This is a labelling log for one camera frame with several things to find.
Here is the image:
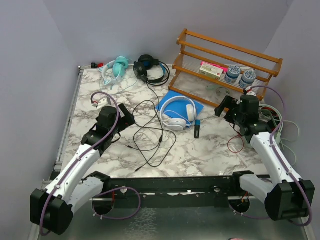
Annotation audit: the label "black headphone cable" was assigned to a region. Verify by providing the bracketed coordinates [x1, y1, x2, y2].
[126, 74, 177, 172]

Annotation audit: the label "black blue marker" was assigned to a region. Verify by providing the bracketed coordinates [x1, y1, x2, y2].
[194, 119, 201, 139]

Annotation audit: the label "teal cat-ear headphones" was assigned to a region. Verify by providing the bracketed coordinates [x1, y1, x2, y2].
[98, 56, 132, 90]

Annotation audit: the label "wooden shelf rack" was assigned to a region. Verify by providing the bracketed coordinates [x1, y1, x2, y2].
[168, 29, 283, 107]

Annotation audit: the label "white over-ear headphones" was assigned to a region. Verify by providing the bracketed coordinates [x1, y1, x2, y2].
[158, 95, 198, 131]

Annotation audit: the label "white headphone cable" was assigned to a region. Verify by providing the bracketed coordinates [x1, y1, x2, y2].
[119, 134, 151, 169]

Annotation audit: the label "green headphones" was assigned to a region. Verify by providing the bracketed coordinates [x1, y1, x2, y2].
[259, 103, 300, 167]

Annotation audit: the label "thin red wire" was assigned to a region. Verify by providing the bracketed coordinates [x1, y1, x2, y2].
[226, 124, 247, 154]

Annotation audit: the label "blue-lid jar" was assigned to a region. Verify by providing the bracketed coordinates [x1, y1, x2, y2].
[224, 65, 241, 84]
[238, 70, 257, 89]

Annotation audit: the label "blue notebook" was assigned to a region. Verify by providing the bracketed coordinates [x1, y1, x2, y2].
[155, 90, 205, 121]

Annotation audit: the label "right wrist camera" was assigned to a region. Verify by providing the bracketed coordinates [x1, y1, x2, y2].
[243, 86, 257, 97]

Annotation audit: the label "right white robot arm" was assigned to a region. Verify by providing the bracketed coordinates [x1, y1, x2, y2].
[214, 94, 315, 224]

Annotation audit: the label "white stick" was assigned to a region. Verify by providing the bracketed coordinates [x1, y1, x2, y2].
[229, 145, 249, 168]

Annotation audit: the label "left blue-lid jar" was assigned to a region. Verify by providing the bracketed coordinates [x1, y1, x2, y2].
[224, 65, 241, 84]

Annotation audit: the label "tape roll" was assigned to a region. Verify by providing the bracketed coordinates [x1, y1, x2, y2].
[216, 87, 230, 97]

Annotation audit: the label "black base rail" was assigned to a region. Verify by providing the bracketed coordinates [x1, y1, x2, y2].
[49, 170, 273, 209]

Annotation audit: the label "white green box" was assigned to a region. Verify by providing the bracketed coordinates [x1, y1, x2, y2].
[199, 62, 223, 81]

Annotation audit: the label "black blue headphones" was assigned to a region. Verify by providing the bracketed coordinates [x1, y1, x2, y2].
[133, 54, 171, 86]

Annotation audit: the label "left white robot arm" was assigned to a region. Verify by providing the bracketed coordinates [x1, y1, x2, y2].
[30, 103, 135, 235]

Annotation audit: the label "right blue-lid jar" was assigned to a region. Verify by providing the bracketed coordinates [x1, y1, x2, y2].
[238, 70, 257, 89]

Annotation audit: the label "red black headphones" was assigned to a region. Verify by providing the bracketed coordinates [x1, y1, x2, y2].
[260, 107, 280, 125]

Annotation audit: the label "red black connector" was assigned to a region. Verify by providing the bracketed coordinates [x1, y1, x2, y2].
[90, 62, 104, 69]

